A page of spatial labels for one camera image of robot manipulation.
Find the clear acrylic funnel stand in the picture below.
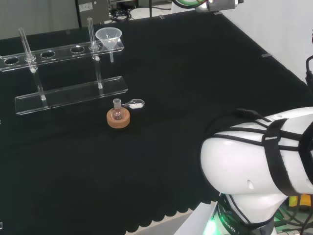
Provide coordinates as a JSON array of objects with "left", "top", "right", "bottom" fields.
[{"left": 0, "top": 17, "right": 129, "bottom": 116}]

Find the small round-bottom glass flask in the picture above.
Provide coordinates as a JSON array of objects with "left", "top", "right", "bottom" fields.
[{"left": 111, "top": 98, "right": 124, "bottom": 120}]

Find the black bench cloth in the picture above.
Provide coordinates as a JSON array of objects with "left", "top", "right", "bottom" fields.
[{"left": 0, "top": 11, "right": 313, "bottom": 235}]

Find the dark cabinet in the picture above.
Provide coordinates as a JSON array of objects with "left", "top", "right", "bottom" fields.
[{"left": 74, "top": 0, "right": 111, "bottom": 28}]

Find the yellow stop button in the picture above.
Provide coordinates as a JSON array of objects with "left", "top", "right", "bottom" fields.
[{"left": 289, "top": 193, "right": 311, "bottom": 209}]

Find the black cable bundle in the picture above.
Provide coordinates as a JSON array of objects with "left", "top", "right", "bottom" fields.
[{"left": 109, "top": 7, "right": 134, "bottom": 22}]

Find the glass weighing funnel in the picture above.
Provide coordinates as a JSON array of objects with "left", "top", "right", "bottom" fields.
[{"left": 121, "top": 98, "right": 145, "bottom": 110}]

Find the cork ring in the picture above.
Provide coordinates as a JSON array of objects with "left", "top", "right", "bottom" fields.
[{"left": 106, "top": 108, "right": 131, "bottom": 128}]

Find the clear plastic funnel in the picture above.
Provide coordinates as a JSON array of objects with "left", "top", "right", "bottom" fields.
[{"left": 95, "top": 27, "right": 122, "bottom": 63}]

